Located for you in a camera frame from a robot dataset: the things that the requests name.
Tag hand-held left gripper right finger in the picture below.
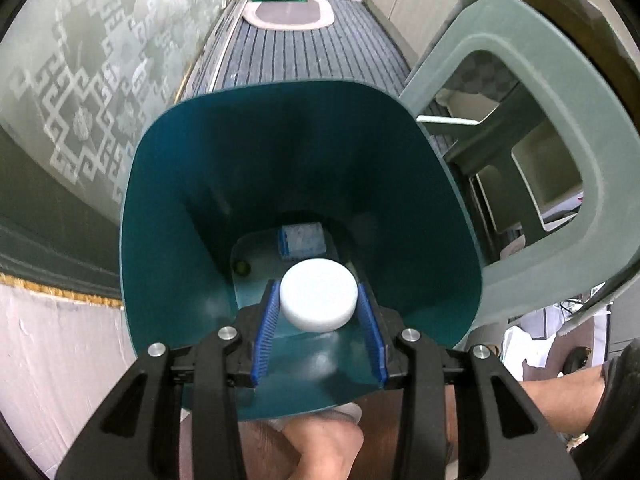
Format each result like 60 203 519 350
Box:
356 282 582 480

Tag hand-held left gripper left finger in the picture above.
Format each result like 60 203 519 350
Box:
55 280 282 480

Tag white round foam puck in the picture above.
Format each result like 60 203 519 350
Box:
280 258 359 332

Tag blue white tissue packet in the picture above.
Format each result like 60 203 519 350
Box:
278 222 327 259

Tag teal plastic bin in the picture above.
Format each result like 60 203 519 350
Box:
119 80 485 421

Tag person's right leg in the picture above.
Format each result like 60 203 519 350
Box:
520 365 608 443

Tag dark shorts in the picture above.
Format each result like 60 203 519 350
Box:
582 340 640 466

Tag dark striped floor runner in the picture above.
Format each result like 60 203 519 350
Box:
177 0 461 151

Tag frosted patterned glass door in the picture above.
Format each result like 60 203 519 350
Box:
0 0 251 226

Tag oval grey floor mat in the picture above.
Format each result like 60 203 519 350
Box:
242 0 335 31

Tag green plastic stool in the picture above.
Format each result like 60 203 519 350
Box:
397 0 640 342

